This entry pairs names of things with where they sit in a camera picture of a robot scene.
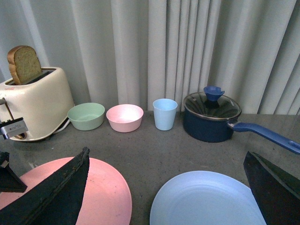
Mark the grey curtain backdrop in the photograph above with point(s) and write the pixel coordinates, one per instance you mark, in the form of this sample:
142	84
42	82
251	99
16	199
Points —
137	51

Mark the pink plastic plate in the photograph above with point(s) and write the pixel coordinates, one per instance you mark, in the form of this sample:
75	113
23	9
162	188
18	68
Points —
107	198

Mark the pink plastic bowl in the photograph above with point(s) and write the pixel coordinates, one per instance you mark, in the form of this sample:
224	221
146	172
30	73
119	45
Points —
125	118

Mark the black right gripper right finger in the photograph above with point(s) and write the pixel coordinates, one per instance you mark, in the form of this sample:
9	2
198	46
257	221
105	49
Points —
277	193

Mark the cream white toaster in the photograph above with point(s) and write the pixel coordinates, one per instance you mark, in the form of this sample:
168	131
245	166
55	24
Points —
43	104

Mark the green plastic bowl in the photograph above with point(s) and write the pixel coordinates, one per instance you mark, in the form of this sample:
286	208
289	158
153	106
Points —
87	116

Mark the glass pot lid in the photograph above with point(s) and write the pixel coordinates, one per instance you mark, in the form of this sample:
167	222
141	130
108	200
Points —
212	104

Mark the dark blue saucepan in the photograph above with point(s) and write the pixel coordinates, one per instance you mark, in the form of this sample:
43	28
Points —
216	130

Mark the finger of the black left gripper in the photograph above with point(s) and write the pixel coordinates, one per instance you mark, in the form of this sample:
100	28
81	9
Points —
9	181

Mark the silver left-arm gripper body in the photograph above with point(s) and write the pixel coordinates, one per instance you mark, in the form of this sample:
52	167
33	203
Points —
13	128

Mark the light blue plastic cup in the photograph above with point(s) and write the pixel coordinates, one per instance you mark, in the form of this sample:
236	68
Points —
164	113

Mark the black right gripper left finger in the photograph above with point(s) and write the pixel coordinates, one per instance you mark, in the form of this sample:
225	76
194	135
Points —
57	200

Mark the light blue plastic plate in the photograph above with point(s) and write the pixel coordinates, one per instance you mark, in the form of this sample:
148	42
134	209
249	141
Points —
205	198

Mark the brown bread slice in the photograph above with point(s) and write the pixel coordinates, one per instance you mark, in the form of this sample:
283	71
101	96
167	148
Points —
23	64

